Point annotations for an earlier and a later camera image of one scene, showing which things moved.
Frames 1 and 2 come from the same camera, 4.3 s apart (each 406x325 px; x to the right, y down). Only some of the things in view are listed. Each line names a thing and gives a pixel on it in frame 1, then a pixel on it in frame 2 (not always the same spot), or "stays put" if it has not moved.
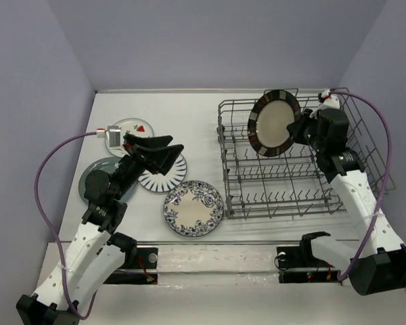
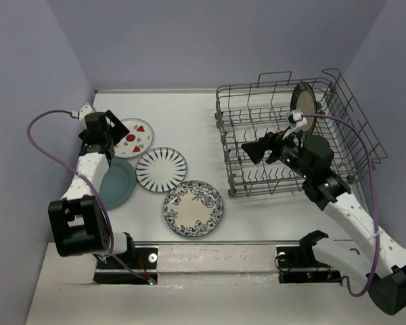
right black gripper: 295,128 → 256,149
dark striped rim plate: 268,120 → 304,100
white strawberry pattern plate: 128,126 stays put
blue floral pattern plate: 193,208 stays put
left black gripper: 159,156 → 120,131
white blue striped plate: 172,179 stays put
